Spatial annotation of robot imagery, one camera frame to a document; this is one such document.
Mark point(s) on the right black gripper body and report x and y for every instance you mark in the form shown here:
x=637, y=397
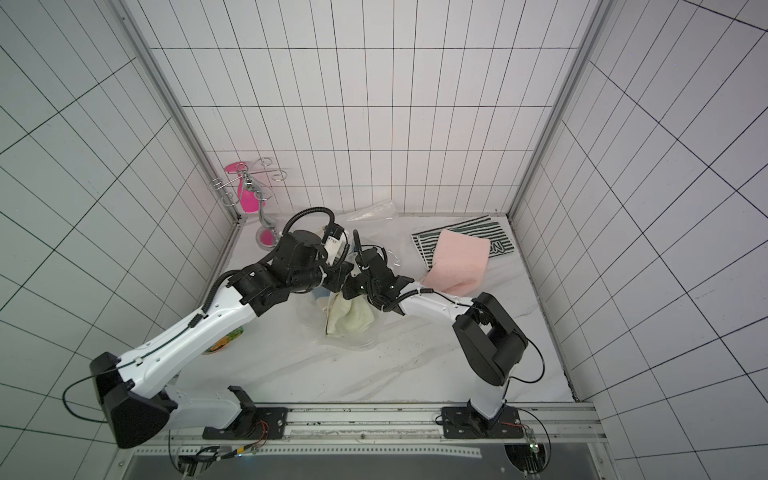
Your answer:
x=363, y=282

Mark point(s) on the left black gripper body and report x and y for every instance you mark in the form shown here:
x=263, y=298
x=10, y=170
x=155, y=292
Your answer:
x=320, y=274

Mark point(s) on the light green towel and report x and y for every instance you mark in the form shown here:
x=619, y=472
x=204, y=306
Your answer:
x=347, y=318

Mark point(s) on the pink towel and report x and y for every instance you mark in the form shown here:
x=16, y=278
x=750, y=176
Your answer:
x=459, y=264

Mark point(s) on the blue and cream towel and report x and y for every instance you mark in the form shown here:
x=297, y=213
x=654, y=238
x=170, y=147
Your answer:
x=321, y=293

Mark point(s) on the clear plastic vacuum bag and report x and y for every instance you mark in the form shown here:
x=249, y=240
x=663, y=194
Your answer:
x=320, y=220

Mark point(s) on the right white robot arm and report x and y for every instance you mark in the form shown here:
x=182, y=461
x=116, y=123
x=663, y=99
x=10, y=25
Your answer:
x=491, y=341

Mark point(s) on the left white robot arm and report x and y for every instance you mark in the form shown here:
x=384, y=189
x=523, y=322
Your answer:
x=133, y=388

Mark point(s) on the green striped Doraemon towel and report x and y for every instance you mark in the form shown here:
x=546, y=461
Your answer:
x=483, y=227

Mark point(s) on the chrome cup holder stand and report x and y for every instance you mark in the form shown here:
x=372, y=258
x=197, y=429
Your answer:
x=267, y=235

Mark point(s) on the pink plastic cup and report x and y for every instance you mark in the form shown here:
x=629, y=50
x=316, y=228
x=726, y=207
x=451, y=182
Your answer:
x=247, y=190

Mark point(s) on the colourful snack packet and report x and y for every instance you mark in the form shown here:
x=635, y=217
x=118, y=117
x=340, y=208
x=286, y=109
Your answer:
x=225, y=341

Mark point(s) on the aluminium mounting rail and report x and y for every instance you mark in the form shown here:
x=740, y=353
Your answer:
x=407, y=422

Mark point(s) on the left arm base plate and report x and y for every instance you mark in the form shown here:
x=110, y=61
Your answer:
x=254, y=423

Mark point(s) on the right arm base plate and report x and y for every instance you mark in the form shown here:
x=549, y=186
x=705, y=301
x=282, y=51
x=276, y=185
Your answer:
x=465, y=423

